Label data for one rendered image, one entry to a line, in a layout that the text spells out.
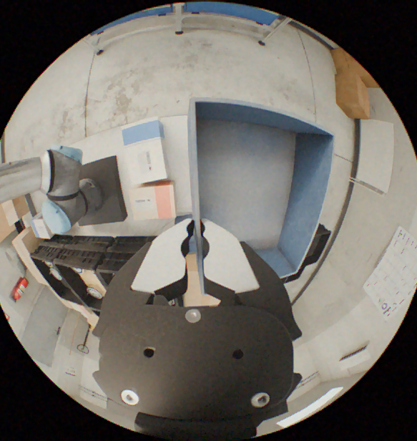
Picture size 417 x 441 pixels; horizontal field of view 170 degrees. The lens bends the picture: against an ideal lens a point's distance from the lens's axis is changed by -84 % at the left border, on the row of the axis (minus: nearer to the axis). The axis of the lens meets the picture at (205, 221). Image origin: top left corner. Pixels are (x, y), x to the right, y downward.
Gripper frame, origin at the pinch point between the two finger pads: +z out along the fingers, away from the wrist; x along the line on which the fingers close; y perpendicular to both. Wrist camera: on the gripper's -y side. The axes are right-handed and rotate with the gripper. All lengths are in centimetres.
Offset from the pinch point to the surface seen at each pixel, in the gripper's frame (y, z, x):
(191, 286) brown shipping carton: 46, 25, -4
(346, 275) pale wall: 148, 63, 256
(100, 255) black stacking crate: 29, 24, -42
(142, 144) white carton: -9.2, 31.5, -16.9
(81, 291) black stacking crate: 53, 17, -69
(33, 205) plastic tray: 3, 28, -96
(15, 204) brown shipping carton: -3, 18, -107
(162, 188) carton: 6.1, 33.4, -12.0
